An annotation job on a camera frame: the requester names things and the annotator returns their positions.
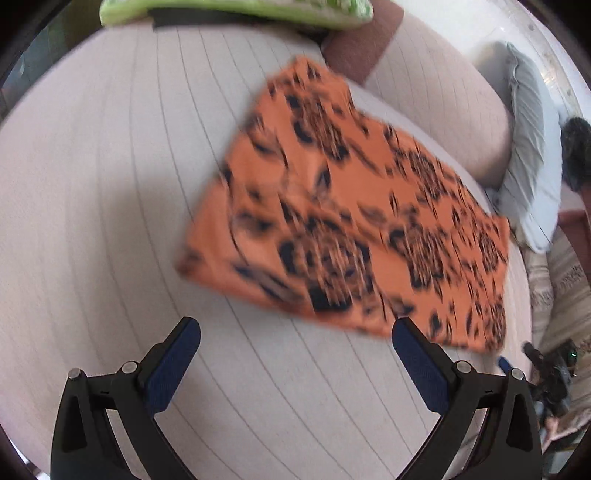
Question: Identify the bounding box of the orange floral shirt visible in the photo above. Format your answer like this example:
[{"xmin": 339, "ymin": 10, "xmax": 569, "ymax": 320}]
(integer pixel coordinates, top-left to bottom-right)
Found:
[{"xmin": 175, "ymin": 56, "xmax": 511, "ymax": 354}]

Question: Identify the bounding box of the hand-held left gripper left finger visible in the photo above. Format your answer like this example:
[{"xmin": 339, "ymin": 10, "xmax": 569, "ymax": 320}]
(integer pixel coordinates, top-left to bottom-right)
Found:
[{"xmin": 50, "ymin": 316, "xmax": 202, "ymax": 480}]

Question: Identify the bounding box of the quilted pink mattress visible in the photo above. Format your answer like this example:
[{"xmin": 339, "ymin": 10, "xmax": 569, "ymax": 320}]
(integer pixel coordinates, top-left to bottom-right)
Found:
[{"xmin": 0, "ymin": 18, "xmax": 546, "ymax": 480}]

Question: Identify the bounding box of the green patterned pillow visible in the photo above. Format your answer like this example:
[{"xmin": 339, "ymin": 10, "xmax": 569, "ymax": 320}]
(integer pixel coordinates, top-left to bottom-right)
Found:
[{"xmin": 99, "ymin": 0, "xmax": 375, "ymax": 31}]

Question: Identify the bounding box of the beige and brown bolster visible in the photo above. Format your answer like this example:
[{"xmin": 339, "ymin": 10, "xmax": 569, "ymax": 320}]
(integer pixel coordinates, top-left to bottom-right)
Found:
[{"xmin": 321, "ymin": 4, "xmax": 515, "ymax": 188}]

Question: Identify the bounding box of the dark fuzzy object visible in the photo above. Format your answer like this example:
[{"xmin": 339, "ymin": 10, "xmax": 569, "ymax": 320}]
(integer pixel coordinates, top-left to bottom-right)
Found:
[{"xmin": 560, "ymin": 117, "xmax": 591, "ymax": 193}]

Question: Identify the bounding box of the grey pillow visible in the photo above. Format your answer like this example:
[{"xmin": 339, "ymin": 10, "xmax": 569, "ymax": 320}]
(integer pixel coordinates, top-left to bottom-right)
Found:
[{"xmin": 489, "ymin": 42, "xmax": 562, "ymax": 254}]

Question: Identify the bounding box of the reddish brown cloth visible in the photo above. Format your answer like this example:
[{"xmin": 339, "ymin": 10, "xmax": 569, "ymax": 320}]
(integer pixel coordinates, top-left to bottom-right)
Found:
[{"xmin": 558, "ymin": 209, "xmax": 591, "ymax": 237}]

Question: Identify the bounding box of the dark cloth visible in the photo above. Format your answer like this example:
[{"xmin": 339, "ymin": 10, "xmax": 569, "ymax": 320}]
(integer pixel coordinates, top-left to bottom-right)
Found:
[{"xmin": 152, "ymin": 10, "xmax": 334, "ymax": 34}]

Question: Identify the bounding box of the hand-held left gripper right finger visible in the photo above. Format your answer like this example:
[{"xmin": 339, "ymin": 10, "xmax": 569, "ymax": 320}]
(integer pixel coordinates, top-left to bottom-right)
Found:
[{"xmin": 392, "ymin": 316, "xmax": 544, "ymax": 480}]

